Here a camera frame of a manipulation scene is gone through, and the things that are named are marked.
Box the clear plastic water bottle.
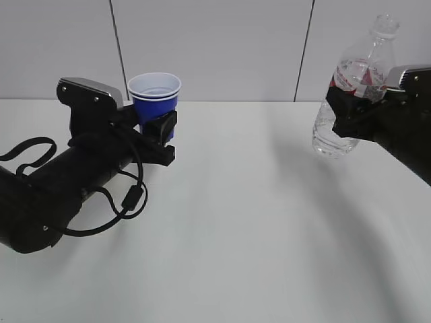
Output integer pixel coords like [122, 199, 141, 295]
[312, 13, 400, 157]

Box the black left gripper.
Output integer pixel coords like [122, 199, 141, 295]
[68, 104, 177, 166]

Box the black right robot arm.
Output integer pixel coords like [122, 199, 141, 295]
[326, 87, 430, 184]

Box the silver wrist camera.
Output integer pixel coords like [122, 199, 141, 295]
[56, 77, 124, 112]
[385, 64, 430, 93]

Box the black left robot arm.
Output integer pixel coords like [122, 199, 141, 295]
[1, 105, 177, 254]

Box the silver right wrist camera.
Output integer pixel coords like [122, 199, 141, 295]
[385, 64, 430, 93]

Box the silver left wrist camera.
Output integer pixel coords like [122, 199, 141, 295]
[56, 77, 124, 112]

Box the blue paper cup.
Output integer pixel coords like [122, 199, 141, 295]
[127, 73, 182, 133]

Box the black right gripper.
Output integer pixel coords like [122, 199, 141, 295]
[326, 87, 430, 158]

